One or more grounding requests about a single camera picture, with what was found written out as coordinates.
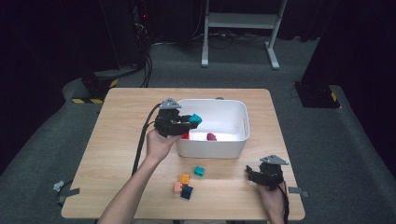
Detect black stand base striped tape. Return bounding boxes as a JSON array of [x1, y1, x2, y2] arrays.
[[71, 71, 120, 105]]

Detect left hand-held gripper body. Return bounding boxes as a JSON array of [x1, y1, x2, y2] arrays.
[[153, 97, 185, 138]]

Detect dark blue toy block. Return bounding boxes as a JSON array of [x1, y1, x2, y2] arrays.
[[180, 185, 194, 201]]

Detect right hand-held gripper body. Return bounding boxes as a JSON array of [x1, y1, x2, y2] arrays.
[[258, 154, 290, 192]]

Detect grey tape strip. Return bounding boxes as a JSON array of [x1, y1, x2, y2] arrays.
[[57, 187, 81, 205], [288, 186, 310, 199]]

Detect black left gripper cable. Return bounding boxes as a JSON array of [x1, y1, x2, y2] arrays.
[[132, 103, 163, 175]]

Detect white plastic bin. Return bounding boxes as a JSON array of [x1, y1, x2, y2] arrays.
[[172, 98, 251, 160]]

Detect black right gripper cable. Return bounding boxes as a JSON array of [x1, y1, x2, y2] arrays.
[[265, 169, 290, 224]]

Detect person's left hand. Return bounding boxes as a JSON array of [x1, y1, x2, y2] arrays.
[[145, 128, 182, 165]]

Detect black floor cables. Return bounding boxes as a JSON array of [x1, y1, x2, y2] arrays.
[[192, 29, 272, 50]]

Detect white metal stand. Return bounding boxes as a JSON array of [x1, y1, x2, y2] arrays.
[[200, 0, 289, 71]]

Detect black cable bundle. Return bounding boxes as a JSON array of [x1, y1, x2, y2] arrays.
[[134, 18, 154, 89]]

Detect person's right hand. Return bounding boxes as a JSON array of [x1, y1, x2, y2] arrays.
[[255, 183, 288, 218]]

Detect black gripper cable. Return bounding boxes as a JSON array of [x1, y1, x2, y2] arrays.
[[265, 169, 290, 224], [132, 103, 163, 175]]

